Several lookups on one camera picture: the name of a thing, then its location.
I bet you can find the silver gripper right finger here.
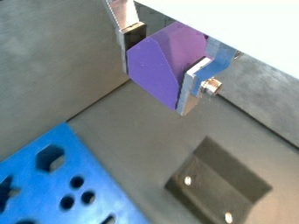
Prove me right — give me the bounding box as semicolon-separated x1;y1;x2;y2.
176;37;237;116

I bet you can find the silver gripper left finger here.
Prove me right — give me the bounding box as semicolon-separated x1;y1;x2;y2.
101;0;146;73

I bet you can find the purple three prong object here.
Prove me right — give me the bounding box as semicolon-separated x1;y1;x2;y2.
126;22;206;110

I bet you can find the blue foam shape block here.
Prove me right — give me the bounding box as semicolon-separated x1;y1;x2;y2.
0;123;150;224

